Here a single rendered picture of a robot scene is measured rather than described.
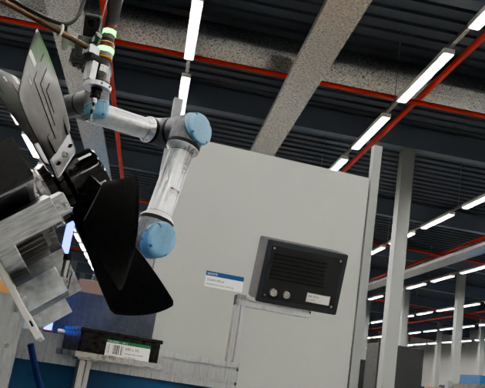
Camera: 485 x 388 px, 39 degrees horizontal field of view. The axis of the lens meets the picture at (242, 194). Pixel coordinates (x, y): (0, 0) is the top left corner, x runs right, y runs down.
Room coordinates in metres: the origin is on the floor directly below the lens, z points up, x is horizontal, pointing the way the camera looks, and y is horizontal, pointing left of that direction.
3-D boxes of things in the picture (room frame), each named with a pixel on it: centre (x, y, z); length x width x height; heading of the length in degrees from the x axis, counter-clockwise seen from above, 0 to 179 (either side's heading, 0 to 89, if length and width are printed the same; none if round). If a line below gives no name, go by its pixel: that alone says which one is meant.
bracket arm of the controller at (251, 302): (2.09, -0.14, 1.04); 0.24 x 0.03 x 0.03; 102
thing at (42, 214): (1.26, 0.39, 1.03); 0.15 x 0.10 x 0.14; 102
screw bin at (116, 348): (1.84, 0.28, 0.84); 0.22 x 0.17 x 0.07; 117
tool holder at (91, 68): (1.60, 0.41, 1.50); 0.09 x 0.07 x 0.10; 137
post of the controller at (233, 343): (2.07, -0.04, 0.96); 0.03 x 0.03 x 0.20; 12
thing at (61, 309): (1.58, 0.40, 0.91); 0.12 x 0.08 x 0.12; 102
